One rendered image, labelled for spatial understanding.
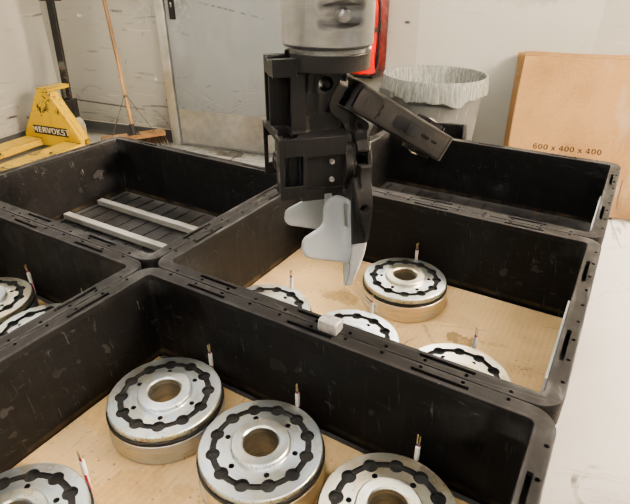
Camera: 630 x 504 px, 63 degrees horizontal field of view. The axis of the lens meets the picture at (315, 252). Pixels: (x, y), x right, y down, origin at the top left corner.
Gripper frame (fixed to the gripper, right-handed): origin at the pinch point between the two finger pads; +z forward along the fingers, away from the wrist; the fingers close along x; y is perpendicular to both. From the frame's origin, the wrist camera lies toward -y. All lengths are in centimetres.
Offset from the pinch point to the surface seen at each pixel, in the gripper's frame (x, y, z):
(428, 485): 21.0, 0.4, 8.1
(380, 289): -4.5, -6.3, 7.8
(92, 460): 8.9, 25.6, 11.0
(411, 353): 14.4, -0.7, 1.0
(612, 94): -176, -208, 32
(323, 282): -12.7, -1.7, 11.0
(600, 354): -2.0, -41.2, 24.0
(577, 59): -190, -194, 16
